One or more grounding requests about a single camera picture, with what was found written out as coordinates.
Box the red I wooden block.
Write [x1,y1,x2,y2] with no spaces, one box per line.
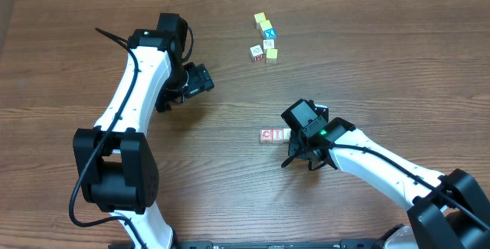
[271,129,284,143]

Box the white ladybug wooden block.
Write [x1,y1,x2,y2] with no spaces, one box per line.
[283,128,291,143]

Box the white block blue D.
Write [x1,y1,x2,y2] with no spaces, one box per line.
[260,129,273,143]

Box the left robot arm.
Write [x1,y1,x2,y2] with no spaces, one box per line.
[68,13,214,248]

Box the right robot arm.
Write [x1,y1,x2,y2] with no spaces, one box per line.
[281,99,489,249]

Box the white block red side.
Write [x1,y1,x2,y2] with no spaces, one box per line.
[250,44,264,62]

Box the yellow block middle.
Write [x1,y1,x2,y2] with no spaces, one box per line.
[266,48,278,64]

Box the white picture block upper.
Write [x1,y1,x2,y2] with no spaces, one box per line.
[263,39,275,54]

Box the blue X wooden block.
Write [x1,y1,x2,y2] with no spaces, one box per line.
[263,28,277,40]

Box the yellow wooden block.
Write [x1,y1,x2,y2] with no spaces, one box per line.
[259,20,273,34]
[253,12,266,28]

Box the yellow top wooden block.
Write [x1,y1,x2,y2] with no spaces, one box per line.
[253,12,266,28]

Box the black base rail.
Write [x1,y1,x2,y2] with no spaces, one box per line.
[108,239,384,249]

